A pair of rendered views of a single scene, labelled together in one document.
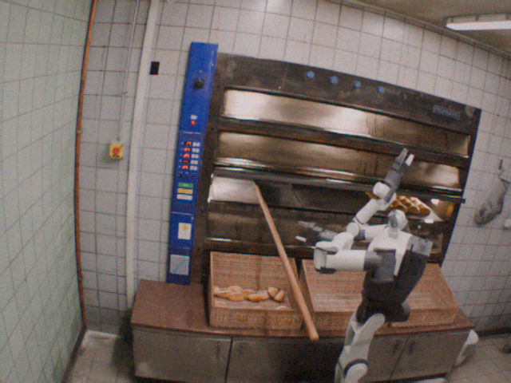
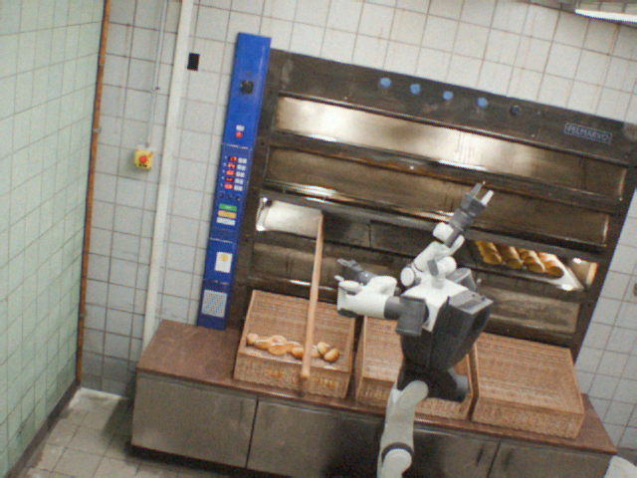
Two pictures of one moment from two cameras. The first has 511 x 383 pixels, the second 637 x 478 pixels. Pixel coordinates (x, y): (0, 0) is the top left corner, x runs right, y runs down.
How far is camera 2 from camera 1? 1.08 m
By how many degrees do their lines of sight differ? 8
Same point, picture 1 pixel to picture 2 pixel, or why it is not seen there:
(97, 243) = (110, 270)
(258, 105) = (318, 119)
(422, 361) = not seen: outside the picture
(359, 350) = (400, 430)
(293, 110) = (360, 126)
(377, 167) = not seen: hidden behind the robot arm
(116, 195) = (141, 211)
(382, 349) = (460, 451)
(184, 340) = (199, 394)
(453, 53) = (607, 45)
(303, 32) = (379, 24)
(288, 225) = not seen: hidden behind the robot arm
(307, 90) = (380, 102)
